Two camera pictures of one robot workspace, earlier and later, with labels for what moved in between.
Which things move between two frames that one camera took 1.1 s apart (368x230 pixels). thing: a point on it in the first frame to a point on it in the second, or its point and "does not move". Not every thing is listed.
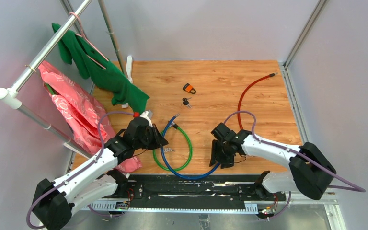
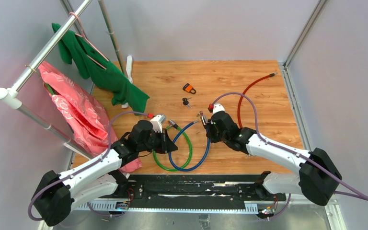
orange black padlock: (188, 88) does not move
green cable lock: (173, 123) does not move
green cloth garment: (102, 74) does not move
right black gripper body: (223, 150) to (215, 136)
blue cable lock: (172, 171) to (204, 121)
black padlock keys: (185, 101) does not move
